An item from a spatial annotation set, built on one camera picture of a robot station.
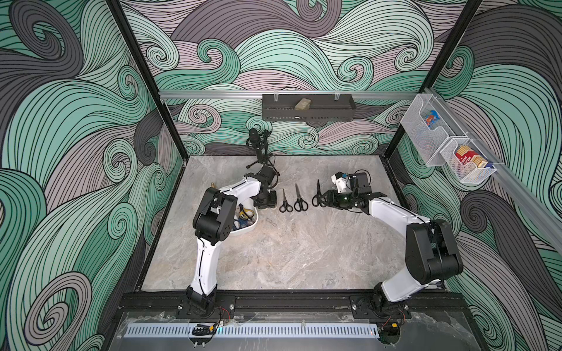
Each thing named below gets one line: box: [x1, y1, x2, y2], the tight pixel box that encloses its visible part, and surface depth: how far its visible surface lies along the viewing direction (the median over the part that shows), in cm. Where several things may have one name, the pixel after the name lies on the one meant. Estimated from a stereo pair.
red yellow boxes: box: [455, 144, 489, 169], surface depth 67 cm
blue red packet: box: [424, 109, 441, 128], surface depth 85 cm
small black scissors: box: [278, 188, 294, 213], surface depth 102 cm
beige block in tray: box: [294, 97, 312, 111], surface depth 93 cm
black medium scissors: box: [294, 182, 309, 213], surface depth 103 cm
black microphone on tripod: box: [245, 127, 281, 176], surface depth 101 cm
